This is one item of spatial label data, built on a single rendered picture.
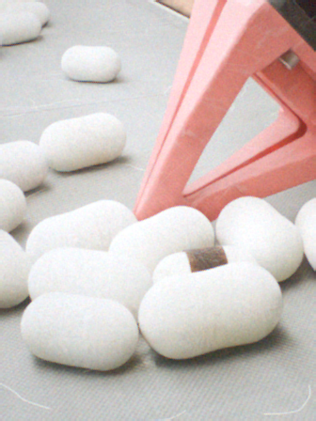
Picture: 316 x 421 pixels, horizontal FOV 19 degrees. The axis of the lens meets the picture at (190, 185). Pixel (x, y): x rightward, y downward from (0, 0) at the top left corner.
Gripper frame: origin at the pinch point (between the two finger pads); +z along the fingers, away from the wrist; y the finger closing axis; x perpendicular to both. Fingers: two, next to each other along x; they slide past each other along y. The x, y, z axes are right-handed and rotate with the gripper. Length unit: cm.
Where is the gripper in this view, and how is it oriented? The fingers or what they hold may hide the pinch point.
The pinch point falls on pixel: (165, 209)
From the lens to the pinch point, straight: 29.8
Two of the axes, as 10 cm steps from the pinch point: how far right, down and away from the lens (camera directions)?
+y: 3.2, 3.2, -8.9
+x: 6.7, 5.9, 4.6
